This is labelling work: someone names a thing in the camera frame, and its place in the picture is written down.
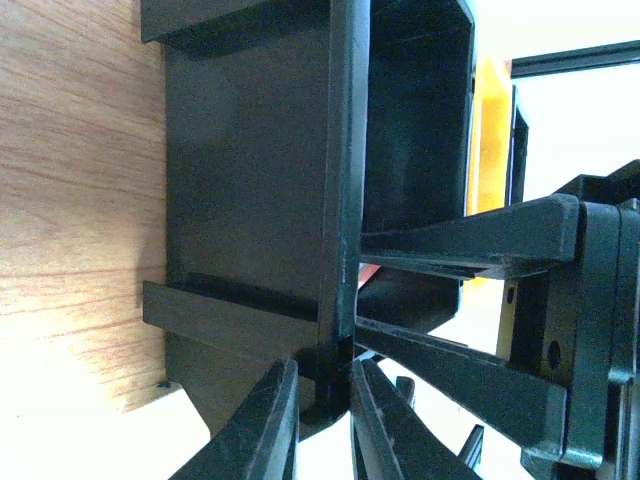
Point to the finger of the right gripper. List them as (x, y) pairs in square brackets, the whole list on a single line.
[(512, 242), (526, 409)]

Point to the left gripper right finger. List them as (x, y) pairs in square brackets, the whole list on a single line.
[(389, 440)]

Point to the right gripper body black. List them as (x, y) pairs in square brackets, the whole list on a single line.
[(577, 325)]

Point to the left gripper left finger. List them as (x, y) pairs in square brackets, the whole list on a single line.
[(260, 440)]

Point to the red white card stack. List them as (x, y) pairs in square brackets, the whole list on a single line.
[(365, 273)]

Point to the yellow bin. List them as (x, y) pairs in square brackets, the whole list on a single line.
[(482, 299)]

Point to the black bin right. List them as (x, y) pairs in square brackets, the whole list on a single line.
[(517, 157)]

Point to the black bin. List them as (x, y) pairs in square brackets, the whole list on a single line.
[(517, 157), (292, 129)]

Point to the black bin left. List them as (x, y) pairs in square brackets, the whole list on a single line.
[(292, 129)]

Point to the right black frame post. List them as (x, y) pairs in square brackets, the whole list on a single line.
[(603, 56)]

